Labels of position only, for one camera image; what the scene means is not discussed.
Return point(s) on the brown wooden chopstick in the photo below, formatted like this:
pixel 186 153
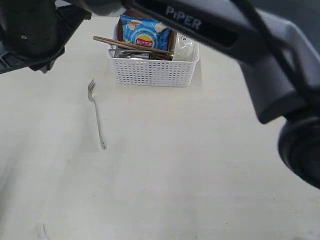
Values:
pixel 153 55
pixel 129 45

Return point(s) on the white perforated plastic basket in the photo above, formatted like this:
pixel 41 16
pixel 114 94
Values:
pixel 149 72

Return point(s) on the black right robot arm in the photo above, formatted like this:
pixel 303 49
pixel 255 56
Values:
pixel 275 42

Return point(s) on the silver fork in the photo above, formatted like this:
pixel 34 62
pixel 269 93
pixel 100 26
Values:
pixel 91 98

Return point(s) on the shiny steel cup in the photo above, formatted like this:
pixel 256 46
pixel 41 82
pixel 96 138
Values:
pixel 129 54

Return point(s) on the white patterned ceramic bowl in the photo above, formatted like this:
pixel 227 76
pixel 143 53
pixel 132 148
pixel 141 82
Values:
pixel 183 49

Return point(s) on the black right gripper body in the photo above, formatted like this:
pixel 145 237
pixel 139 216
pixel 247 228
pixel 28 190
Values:
pixel 34 33

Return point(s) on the blue chips bag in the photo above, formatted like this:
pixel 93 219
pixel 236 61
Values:
pixel 145 31

